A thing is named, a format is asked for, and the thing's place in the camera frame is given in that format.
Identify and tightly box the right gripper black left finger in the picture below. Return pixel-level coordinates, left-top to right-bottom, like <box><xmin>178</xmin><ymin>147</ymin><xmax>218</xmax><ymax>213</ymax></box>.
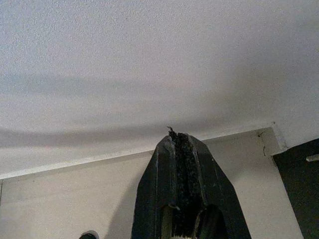
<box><xmin>131</xmin><ymin>126</ymin><xmax>186</xmax><ymax>239</ymax></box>

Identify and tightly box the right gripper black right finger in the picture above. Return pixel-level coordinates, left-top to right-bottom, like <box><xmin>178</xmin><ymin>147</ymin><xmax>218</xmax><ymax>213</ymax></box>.
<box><xmin>181</xmin><ymin>132</ymin><xmax>252</xmax><ymax>239</ymax></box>

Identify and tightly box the black wall panel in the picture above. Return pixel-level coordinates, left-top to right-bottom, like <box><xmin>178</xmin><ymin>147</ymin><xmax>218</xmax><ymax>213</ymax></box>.
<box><xmin>273</xmin><ymin>137</ymin><xmax>319</xmax><ymax>239</ymax></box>

